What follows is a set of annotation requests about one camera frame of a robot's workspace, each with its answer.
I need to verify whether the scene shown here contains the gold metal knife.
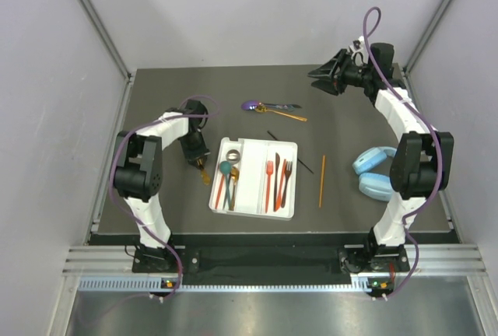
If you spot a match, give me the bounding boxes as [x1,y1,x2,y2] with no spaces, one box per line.
[197,159,211,185]

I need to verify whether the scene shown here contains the orange plastic fork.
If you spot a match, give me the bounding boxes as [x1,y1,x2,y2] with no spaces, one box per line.
[265,160,274,213]

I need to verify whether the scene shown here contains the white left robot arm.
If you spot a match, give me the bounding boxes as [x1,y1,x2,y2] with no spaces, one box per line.
[109,99,210,271]

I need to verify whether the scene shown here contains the iridescent purple spoon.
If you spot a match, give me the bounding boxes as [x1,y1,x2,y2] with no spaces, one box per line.
[241,100,264,111]

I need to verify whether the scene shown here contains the orange plastic spoon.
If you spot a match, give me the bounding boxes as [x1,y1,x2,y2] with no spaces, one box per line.
[215,174,226,210]

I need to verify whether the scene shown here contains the orange plastic knife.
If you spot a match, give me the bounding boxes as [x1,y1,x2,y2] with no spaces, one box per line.
[274,159,287,212]

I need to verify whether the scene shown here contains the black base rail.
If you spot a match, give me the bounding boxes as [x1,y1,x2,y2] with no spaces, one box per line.
[89,231,458,285]

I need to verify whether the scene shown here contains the gold metal spoon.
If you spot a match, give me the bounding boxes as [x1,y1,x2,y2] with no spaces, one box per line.
[230,166,240,211]

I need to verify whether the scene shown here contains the white divided utensil tray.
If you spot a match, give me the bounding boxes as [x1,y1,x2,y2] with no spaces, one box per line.
[209,137,297,221]

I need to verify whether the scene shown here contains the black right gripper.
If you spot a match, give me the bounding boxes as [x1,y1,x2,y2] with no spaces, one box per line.
[307,51,373,96]

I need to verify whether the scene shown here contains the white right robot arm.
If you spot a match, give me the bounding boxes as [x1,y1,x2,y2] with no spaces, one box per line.
[308,39,454,273]

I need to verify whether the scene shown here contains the black chopstick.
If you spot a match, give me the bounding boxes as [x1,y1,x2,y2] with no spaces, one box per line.
[266,130,314,174]

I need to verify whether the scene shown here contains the light blue headphones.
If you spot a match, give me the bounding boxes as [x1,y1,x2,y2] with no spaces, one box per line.
[352,146,397,202]

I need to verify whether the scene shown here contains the silver metal spoon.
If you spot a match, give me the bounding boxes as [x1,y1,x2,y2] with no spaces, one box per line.
[226,149,241,164]

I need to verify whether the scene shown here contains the teal plastic spoon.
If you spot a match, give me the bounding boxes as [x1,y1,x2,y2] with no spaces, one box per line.
[219,160,232,207]

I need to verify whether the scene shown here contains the gold thin utensil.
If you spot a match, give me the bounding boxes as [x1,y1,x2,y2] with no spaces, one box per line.
[255,105,307,122]

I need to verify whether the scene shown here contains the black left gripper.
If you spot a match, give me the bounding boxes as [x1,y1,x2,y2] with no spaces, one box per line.
[178,131,209,168]

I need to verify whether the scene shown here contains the grey cable duct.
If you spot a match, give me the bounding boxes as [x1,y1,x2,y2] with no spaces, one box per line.
[78,275,373,293]

